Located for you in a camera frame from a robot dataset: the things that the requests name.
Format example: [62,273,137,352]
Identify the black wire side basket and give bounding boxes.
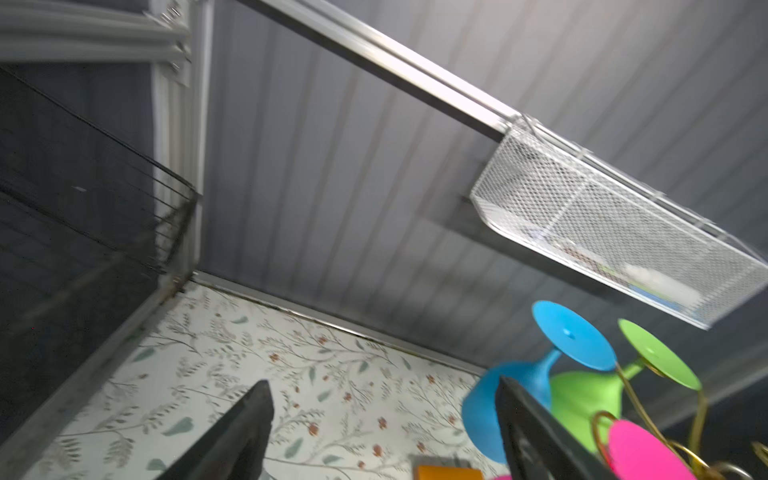
[1,64,195,438]

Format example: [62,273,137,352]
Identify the gold wire glass rack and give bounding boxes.
[615,350,767,479]

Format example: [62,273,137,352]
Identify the aluminium frame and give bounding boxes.
[0,0,768,480]

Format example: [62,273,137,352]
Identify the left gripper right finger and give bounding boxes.
[495,377,615,480]

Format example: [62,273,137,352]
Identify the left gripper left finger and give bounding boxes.
[159,380,274,480]

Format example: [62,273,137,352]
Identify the back green wine glass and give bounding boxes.
[550,319,707,454]

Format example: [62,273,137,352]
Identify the pink wine glass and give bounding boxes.
[594,421,695,479]

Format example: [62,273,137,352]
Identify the back left blue wine glass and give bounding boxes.
[461,300,617,464]

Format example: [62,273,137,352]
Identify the orange wooden rack base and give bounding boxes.
[414,465,484,480]

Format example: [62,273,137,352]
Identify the white mesh wall basket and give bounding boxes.
[469,117,767,329]

